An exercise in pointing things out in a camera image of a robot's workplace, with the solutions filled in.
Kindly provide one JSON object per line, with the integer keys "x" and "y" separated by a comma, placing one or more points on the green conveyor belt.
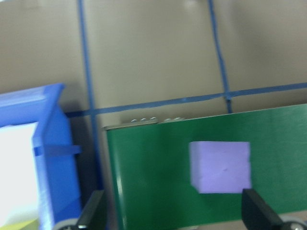
{"x": 156, "y": 167}

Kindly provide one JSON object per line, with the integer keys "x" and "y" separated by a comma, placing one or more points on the yellow foam cube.
{"x": 21, "y": 226}

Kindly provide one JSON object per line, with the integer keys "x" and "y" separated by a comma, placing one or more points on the purple foam cube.
{"x": 220, "y": 167}

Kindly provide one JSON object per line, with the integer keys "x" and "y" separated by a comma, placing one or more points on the blue plastic storage bin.
{"x": 57, "y": 179}

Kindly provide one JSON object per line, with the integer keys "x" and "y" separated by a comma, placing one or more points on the white foam insert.
{"x": 16, "y": 167}

